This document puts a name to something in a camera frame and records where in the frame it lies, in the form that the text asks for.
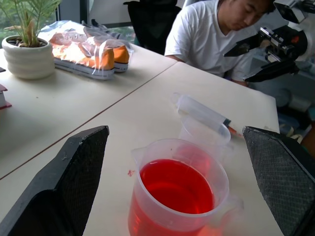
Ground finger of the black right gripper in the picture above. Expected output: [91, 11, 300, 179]
[223, 33, 263, 58]
[243, 60, 300, 83]

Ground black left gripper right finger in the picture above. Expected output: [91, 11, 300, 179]
[243, 126, 315, 236]

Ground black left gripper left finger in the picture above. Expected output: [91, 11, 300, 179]
[0, 125, 110, 236]

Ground clear plastic syringe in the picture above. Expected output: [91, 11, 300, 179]
[171, 92, 244, 139]

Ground clear plastic beaker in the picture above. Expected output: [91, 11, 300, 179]
[178, 115, 234, 154]

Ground beaker with red liquid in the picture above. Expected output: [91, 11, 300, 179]
[127, 139, 245, 236]

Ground man in white T-shirt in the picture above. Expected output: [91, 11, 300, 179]
[164, 0, 277, 87]

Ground black office chair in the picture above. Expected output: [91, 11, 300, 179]
[124, 0, 183, 56]

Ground red book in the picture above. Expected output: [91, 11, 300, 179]
[0, 83, 13, 110]

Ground orange canvas shoe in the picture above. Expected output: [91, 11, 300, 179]
[49, 31, 116, 81]
[82, 24, 130, 73]

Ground white ribbed plant pot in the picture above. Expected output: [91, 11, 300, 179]
[1, 35, 56, 80]

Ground orange shoes in plastic bag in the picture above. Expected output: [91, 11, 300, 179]
[37, 20, 135, 81]

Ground green palm plant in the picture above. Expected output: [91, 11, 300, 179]
[0, 0, 63, 48]

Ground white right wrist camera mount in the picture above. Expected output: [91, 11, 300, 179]
[287, 18, 315, 62]

